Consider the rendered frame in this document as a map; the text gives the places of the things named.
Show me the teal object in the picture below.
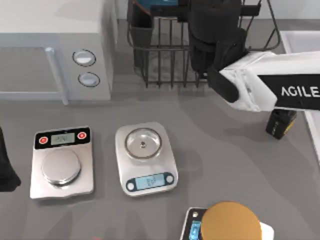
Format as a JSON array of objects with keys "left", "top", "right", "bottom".
[{"left": 136, "top": 0, "right": 180, "bottom": 7}]

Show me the dark box with orange edge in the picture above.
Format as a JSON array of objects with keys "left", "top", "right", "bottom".
[{"left": 127, "top": 0, "right": 154, "bottom": 29}]

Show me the black and yellow box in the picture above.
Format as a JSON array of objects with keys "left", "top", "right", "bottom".
[{"left": 265, "top": 109, "right": 298, "bottom": 140}]

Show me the pale microwave oven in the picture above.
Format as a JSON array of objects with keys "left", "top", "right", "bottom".
[{"left": 0, "top": 0, "right": 114, "bottom": 106}]

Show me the large round microwave knob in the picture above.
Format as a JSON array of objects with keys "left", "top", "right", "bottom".
[{"left": 72, "top": 48, "right": 97, "bottom": 68}]

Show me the small round microwave knob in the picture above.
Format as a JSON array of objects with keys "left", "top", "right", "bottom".
[{"left": 77, "top": 71, "right": 101, "bottom": 88}]

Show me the silver scale with glass dish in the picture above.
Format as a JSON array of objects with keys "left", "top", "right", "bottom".
[{"left": 114, "top": 121, "right": 179, "bottom": 198}]

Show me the microwave oven door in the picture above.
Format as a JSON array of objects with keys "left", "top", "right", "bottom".
[{"left": 0, "top": 46, "right": 70, "bottom": 106}]

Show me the scale with orange round plate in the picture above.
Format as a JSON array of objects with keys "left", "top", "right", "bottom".
[{"left": 179, "top": 200, "right": 275, "bottom": 240}]

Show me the silver scale with red buttons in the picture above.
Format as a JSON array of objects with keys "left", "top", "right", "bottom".
[{"left": 29, "top": 125, "right": 96, "bottom": 201}]

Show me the black wire basket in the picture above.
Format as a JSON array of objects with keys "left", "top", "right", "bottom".
[{"left": 126, "top": 0, "right": 281, "bottom": 89}]

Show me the pale microwave door handle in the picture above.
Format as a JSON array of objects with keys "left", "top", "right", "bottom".
[{"left": 44, "top": 47, "right": 70, "bottom": 106}]

